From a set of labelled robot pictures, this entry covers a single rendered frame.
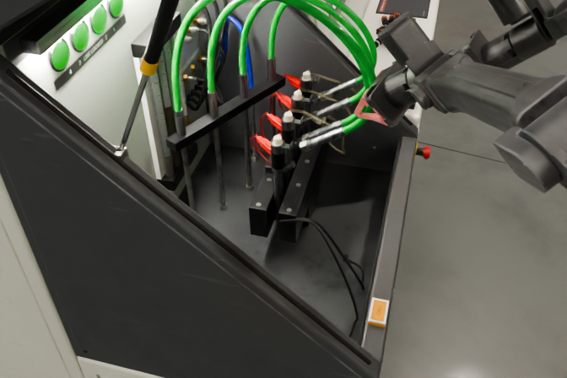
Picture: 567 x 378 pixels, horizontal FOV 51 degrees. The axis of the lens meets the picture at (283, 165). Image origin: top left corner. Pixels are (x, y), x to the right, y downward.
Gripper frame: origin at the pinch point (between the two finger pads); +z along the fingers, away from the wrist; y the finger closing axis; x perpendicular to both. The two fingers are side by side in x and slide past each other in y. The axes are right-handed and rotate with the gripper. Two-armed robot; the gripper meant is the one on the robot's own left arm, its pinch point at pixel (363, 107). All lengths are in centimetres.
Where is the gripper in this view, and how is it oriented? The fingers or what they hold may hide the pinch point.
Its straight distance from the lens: 105.8
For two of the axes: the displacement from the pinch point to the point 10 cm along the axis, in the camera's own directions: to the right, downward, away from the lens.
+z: -4.9, 2.1, 8.5
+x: 6.9, 6.9, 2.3
